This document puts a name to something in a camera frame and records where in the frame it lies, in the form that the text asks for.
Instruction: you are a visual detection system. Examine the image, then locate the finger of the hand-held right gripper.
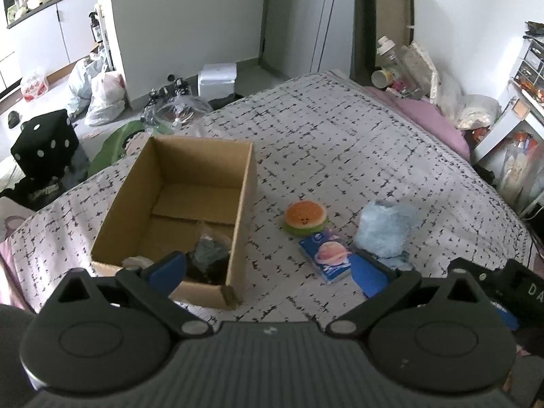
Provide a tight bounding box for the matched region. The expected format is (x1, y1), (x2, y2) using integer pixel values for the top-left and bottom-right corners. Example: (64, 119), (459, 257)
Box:
(489, 298), (519, 332)

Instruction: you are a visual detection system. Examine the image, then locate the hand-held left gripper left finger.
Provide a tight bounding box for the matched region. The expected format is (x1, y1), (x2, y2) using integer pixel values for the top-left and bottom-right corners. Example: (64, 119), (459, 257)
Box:
(54, 251), (214, 341)

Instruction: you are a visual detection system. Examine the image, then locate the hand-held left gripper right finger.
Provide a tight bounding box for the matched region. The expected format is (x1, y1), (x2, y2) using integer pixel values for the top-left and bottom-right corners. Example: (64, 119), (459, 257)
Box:
(326, 250), (494, 341)

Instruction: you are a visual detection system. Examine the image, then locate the blue tissue packet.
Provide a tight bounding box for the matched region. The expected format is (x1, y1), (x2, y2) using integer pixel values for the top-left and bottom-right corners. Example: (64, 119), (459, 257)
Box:
(298, 228), (357, 285)

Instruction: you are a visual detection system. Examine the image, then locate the light blue fluffy plush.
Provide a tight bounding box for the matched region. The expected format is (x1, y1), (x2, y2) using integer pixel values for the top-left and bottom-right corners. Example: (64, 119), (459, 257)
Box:
(355, 199), (415, 269)

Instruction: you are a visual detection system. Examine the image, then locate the brown cardboard box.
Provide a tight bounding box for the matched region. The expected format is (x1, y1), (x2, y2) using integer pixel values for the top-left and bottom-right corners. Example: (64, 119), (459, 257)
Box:
(90, 135), (258, 310)

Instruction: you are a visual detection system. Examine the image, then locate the burger plush toy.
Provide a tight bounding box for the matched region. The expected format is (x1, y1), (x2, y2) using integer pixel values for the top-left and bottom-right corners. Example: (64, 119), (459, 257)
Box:
(284, 201), (330, 236)

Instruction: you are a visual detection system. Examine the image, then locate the dark bundle in plastic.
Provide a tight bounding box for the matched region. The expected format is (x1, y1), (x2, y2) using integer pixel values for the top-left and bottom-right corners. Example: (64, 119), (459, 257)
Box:
(186, 221), (234, 285)

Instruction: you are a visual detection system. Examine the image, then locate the black white checked bedspread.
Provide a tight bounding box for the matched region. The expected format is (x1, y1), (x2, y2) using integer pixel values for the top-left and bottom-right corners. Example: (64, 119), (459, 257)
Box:
(8, 70), (538, 349)

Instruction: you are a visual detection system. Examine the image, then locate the green leaf cartoon mat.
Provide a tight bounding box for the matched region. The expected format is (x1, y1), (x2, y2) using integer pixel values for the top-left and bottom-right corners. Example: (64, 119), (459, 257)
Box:
(88, 120), (179, 177)

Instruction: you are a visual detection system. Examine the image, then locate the dark camouflage cloth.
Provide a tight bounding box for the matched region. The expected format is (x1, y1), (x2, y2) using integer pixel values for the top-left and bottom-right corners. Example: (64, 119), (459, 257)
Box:
(11, 149), (91, 212)

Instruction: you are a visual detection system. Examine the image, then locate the white shelf unit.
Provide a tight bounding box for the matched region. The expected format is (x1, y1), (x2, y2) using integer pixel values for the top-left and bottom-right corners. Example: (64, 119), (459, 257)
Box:
(471, 85), (544, 218)

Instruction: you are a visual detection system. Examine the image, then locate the clear plastic bag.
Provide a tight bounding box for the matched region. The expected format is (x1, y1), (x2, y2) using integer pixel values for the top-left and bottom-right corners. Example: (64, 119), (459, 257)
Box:
(140, 96), (213, 134)

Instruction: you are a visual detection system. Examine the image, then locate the pink printed sheet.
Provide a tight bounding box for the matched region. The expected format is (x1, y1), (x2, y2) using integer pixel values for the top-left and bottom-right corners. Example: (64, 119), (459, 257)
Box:
(0, 198), (31, 307)

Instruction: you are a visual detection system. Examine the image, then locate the pink pillow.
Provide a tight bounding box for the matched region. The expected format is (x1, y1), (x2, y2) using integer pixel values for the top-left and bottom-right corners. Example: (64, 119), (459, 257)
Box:
(364, 86), (471, 159)

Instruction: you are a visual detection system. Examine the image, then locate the black dice cushion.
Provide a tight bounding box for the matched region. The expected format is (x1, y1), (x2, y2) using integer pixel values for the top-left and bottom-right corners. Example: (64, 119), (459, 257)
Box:
(11, 109), (80, 179)

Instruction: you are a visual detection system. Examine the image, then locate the black tripod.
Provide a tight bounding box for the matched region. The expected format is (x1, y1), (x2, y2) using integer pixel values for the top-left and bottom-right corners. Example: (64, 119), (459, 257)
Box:
(144, 74), (190, 109)

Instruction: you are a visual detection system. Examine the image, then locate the white crumpled plastic bag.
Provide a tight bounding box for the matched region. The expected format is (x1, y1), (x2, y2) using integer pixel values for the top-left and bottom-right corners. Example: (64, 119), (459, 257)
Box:
(438, 72), (502, 132)

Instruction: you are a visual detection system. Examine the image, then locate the white box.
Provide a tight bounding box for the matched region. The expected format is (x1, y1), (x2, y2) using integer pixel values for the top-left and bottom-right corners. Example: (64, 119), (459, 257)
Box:
(198, 63), (239, 98)

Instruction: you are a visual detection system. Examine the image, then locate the paper cup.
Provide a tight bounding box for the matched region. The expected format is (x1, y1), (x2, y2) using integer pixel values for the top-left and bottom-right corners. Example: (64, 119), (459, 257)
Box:
(371, 69), (394, 89)

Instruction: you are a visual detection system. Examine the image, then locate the grey white plastic bag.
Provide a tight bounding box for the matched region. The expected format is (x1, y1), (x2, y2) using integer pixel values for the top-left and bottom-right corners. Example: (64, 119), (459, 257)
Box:
(66, 49), (112, 116)

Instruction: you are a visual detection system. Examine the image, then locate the beige crumpled bag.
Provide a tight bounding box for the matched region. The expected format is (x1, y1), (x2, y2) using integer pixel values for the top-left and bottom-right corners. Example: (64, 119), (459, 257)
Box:
(399, 41), (440, 103)

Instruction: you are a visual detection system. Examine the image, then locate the clear plastic bottle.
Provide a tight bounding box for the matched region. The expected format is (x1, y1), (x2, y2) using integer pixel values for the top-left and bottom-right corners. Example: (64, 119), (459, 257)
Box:
(376, 36), (411, 81)

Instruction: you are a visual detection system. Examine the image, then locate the clear drawer organizer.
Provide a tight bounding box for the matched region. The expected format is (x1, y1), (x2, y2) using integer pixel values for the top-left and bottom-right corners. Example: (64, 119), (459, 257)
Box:
(511, 21), (544, 103)

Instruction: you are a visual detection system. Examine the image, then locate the red white plastic bag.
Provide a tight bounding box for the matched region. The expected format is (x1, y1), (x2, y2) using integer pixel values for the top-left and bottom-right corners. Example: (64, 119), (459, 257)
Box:
(20, 68), (49, 103)

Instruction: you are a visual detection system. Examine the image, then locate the white cabinet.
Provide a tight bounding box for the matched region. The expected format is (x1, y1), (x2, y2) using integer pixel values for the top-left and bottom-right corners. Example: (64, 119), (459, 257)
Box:
(0, 0), (103, 98)

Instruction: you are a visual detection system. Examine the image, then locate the grey door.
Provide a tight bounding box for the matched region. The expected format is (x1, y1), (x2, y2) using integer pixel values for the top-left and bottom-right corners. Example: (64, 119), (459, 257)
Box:
(258, 0), (358, 82)

